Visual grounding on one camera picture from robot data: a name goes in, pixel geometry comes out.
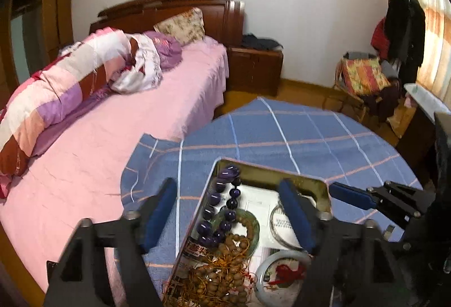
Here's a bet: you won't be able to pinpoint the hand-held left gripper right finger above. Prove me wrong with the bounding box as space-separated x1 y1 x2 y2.
278 178 411 307

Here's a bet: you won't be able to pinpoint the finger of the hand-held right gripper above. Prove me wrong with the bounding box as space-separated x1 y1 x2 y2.
329 181 434 233

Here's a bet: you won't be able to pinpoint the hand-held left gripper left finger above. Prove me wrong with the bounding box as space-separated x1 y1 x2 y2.
42 177 178 307

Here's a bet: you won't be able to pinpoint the gold metal tin box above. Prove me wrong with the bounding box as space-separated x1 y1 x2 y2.
162 157 333 307

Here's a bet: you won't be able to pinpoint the purple bead bracelet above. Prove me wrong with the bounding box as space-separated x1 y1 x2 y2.
196 164 244 247

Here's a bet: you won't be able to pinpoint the white bangle with red cord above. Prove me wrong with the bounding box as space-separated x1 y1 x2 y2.
254 250 314 307

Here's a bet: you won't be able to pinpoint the brown wooden bead bracelet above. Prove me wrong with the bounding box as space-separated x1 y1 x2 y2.
183 213 259 307

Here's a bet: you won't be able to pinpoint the silver metal bangle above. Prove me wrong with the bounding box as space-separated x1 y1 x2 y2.
269 203 305 251

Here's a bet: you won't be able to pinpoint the printed paper sheet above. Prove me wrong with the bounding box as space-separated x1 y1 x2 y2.
169 183 318 307

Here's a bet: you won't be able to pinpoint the green jade bangle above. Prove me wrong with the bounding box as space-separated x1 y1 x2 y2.
209 208 261 258

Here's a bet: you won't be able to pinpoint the small red printed card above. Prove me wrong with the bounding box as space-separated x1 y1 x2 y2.
185 238 209 258

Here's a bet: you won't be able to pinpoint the blue plaid cloth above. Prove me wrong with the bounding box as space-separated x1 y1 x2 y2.
120 97 423 307

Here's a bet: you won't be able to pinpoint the yellow cloth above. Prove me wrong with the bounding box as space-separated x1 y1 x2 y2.
386 104 416 138

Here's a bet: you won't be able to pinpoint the wooden chair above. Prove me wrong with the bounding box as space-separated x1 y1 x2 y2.
333 51 402 117

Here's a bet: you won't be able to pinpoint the bed with pink sheet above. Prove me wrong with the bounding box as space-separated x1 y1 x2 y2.
0 35 229 293

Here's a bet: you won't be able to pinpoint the dark red clothes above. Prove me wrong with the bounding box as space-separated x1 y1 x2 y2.
366 86 400 120

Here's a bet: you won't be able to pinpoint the desk with white top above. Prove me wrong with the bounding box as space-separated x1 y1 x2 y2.
396 83 451 181

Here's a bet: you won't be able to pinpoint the striped orange cushion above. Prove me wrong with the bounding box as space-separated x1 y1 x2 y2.
340 57 391 96

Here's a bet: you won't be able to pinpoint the wooden nightstand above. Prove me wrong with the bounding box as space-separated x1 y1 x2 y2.
225 46 284 96

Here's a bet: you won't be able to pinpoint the red hanging garment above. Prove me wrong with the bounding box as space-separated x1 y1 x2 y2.
371 18 391 52

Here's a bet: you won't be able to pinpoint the purple and white blanket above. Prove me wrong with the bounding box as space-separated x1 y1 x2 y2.
109 31 183 93

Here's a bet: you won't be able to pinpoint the pink patchwork quilt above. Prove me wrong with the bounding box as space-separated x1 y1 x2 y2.
0 28 136 188

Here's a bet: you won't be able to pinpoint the orange striped curtain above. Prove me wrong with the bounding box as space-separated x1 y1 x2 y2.
393 0 451 106

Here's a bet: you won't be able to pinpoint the black hanging coat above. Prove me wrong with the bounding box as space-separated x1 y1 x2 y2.
384 0 426 82

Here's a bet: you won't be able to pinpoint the dark folded clothes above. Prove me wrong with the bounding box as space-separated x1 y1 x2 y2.
241 33 283 51

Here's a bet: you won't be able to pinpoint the floral pillow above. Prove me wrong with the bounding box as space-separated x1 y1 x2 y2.
153 7 205 46

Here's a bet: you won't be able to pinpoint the wooden headboard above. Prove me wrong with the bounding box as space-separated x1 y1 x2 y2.
90 0 245 47

